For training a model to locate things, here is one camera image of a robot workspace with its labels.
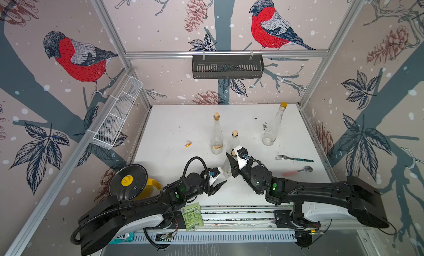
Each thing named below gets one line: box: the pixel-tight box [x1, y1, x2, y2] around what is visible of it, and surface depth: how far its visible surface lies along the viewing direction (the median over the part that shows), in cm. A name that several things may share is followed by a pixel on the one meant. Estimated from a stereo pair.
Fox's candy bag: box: [108, 231, 135, 245], surface depth 70 cm
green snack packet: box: [181, 201, 204, 232], surface depth 75 cm
